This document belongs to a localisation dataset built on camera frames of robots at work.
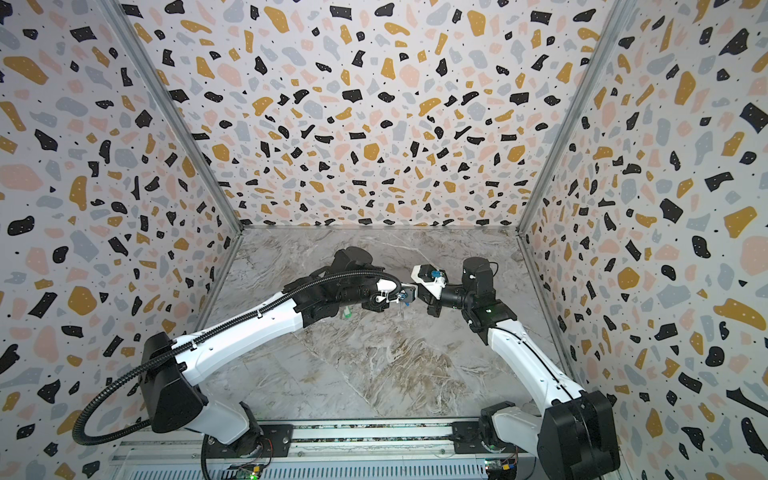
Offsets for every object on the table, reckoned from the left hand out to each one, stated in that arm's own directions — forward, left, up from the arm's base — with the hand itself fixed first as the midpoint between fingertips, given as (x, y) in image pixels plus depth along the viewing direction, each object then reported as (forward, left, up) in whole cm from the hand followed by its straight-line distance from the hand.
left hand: (402, 272), depth 73 cm
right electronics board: (-38, -23, -29) cm, 53 cm away
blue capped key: (-12, -1, +6) cm, 14 cm away
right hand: (-1, -1, -2) cm, 3 cm away
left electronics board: (-37, +36, -28) cm, 59 cm away
